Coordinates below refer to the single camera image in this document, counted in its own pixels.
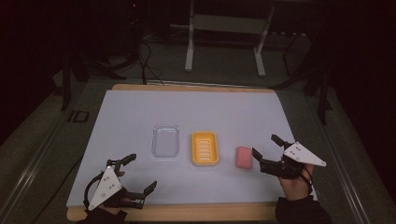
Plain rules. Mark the white metal stand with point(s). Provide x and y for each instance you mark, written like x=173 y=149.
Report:
x=225 y=25

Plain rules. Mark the person's left hand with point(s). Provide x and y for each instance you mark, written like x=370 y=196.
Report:
x=115 y=201

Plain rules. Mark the yellow soap dish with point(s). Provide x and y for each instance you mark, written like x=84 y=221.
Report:
x=205 y=148

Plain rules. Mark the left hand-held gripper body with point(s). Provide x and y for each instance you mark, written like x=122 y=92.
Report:
x=105 y=186

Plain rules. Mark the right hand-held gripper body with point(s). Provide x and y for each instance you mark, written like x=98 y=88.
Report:
x=300 y=154

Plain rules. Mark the white table mat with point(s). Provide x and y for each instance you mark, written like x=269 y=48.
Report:
x=193 y=112

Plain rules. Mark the black metal stand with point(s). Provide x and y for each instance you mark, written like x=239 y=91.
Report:
x=322 y=93
x=66 y=84

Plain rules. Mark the pink soap bar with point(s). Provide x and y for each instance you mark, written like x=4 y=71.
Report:
x=243 y=157

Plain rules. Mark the person's right hand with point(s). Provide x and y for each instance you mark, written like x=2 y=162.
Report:
x=295 y=188

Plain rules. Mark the clear plastic container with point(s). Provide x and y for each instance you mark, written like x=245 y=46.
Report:
x=165 y=140

